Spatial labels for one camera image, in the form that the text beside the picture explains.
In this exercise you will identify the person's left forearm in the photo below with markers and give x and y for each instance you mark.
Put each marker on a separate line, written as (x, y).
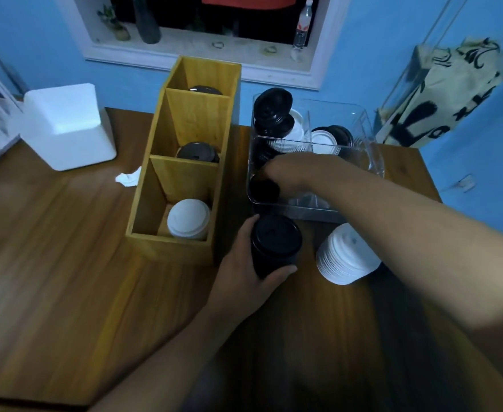
(161, 369)

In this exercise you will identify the dark glass vase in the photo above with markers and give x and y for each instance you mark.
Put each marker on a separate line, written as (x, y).
(147, 23)

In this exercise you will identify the white domed cup lid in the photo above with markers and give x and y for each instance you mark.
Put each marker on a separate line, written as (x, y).
(348, 257)

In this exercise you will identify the clear plastic container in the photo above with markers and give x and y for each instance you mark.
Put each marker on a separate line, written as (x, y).
(311, 210)

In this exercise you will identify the clear plastic water bottle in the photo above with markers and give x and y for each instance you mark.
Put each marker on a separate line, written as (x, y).
(303, 25)

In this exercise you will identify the small potted plant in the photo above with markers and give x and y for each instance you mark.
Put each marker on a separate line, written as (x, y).
(120, 32)

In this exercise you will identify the white wall socket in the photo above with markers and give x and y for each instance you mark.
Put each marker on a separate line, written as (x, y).
(466, 183)

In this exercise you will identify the person's left hand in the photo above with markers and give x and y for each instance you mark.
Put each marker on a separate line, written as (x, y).
(243, 291)

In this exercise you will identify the cream tote bag black print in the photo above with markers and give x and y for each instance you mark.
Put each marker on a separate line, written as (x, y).
(444, 94)

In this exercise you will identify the person's right forearm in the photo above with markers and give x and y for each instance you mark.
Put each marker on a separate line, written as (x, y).
(440, 261)

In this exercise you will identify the white foam box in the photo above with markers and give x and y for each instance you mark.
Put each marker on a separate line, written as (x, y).
(69, 128)

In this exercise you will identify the person's right hand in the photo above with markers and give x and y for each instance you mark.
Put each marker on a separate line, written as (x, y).
(303, 173)

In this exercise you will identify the wooden three-compartment organizer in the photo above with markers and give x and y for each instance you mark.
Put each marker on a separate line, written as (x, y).
(170, 250)

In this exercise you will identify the red curtain panel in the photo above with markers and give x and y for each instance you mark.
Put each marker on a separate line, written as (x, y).
(247, 0)

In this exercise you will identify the white window frame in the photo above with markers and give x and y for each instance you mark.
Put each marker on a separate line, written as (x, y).
(148, 60)

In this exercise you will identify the crumpled white tissue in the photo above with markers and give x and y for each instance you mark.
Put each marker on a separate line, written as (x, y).
(128, 178)

